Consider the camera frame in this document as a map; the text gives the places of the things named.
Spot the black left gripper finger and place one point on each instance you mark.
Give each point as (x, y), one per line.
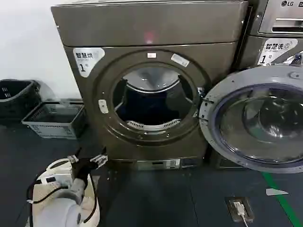
(73, 159)
(101, 160)

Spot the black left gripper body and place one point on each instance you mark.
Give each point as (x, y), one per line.
(84, 168)

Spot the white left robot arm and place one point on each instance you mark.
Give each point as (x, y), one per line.
(58, 209)

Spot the grey slatted plastic crate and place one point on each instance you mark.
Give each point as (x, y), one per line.
(54, 128)

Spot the white laundry basket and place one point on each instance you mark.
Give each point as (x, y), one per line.
(89, 204)

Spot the black plastic basket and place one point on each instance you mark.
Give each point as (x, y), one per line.
(16, 99)

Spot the grey-brown front-load dryer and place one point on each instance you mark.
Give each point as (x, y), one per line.
(146, 28)

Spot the floor socket box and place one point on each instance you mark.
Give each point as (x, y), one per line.
(248, 203)

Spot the round glass dryer door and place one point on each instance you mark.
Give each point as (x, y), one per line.
(260, 123)

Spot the white arrow floor sticker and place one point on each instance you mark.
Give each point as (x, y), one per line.
(275, 191)

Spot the green floor tape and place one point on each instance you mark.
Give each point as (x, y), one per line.
(281, 201)

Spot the grey washing machine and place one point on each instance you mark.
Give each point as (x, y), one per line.
(251, 47)

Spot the silver stacked machine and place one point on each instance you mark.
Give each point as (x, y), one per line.
(279, 16)

